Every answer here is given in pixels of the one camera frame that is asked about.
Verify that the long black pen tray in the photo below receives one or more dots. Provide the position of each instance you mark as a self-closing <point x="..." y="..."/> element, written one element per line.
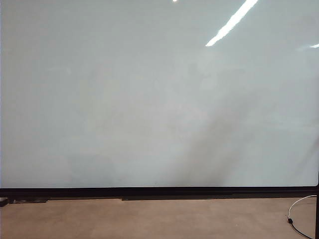
<point x="199" y="198"/>

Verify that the short black tray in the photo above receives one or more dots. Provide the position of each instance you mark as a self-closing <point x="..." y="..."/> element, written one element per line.
<point x="30" y="200"/>

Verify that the small black block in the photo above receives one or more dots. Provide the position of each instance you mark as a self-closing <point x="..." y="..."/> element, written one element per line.
<point x="3" y="201"/>

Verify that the white whiteboard with black frame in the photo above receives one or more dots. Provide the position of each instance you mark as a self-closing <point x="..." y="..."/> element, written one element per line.
<point x="124" y="87"/>

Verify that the black whiteboard stand post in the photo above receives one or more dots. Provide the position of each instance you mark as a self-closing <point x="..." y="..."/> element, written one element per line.
<point x="317" y="214"/>

